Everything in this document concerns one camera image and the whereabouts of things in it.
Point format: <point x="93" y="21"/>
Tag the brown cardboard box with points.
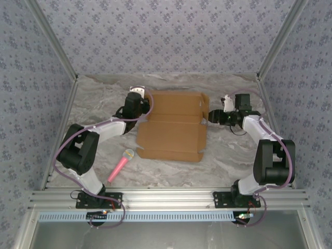
<point x="171" y="135"/>

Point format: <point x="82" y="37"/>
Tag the pink toy microphone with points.
<point x="118" y="168"/>

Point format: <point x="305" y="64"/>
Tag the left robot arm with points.
<point x="77" y="155"/>

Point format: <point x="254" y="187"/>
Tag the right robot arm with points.
<point x="269" y="160"/>

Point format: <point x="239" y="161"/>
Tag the small lit circuit board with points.
<point x="245" y="215"/>
<point x="103" y="212"/>

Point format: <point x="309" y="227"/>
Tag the grey metal lower panel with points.
<point x="166" y="236"/>

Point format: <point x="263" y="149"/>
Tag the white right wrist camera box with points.
<point x="228" y="103"/>

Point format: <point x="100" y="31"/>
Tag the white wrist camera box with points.
<point x="137" y="91"/>
<point x="228" y="103"/>

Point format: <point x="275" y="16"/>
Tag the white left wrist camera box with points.
<point x="137" y="91"/>

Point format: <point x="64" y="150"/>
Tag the aluminium table side rail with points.
<point x="59" y="135"/>
<point x="275" y="122"/>

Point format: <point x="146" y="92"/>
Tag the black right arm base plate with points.
<point x="220" y="199"/>

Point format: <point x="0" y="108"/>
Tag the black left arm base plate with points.
<point x="114" y="198"/>

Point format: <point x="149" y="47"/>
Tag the aluminium frame post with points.
<point x="52" y="39"/>
<point x="282" y="39"/>

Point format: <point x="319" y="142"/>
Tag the aluminium mounting rail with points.
<point x="168" y="198"/>

